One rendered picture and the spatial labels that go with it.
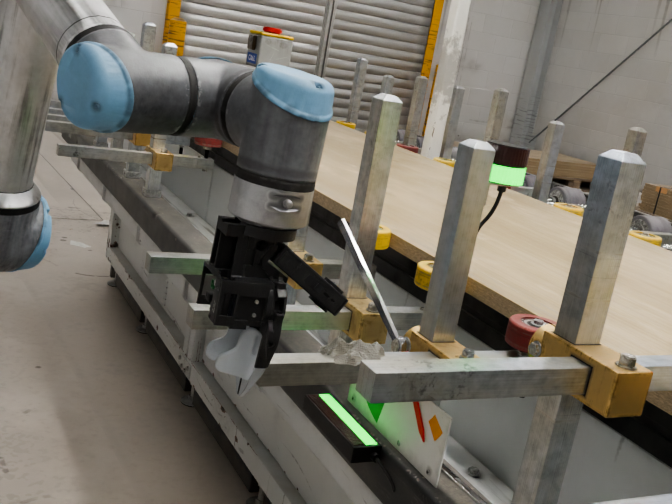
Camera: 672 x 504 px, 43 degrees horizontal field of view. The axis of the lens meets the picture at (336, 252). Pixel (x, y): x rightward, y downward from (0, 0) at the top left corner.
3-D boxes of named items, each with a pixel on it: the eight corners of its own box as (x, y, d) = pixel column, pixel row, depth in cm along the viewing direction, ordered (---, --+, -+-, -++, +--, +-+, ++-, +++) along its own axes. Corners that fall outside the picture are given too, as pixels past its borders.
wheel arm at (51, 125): (44, 134, 250) (46, 119, 249) (43, 132, 253) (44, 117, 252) (189, 148, 270) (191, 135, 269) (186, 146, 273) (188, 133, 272)
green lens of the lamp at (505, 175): (495, 183, 110) (498, 166, 110) (468, 173, 115) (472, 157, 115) (531, 187, 113) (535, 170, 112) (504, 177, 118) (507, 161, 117)
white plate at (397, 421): (433, 488, 112) (449, 418, 109) (345, 399, 134) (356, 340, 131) (437, 487, 112) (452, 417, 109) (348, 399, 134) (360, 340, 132)
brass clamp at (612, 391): (601, 419, 86) (614, 372, 84) (518, 364, 97) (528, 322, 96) (646, 416, 88) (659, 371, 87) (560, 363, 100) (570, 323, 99)
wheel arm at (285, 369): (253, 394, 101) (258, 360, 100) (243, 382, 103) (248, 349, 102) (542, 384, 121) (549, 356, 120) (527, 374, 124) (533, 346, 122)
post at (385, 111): (329, 387, 141) (384, 94, 129) (320, 378, 144) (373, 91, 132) (348, 387, 142) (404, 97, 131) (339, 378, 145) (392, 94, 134)
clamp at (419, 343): (449, 400, 110) (457, 363, 108) (397, 358, 121) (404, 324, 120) (484, 398, 112) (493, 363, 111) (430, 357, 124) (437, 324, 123)
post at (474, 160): (402, 480, 120) (475, 141, 108) (390, 468, 123) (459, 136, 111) (423, 478, 122) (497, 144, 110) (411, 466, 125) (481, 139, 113)
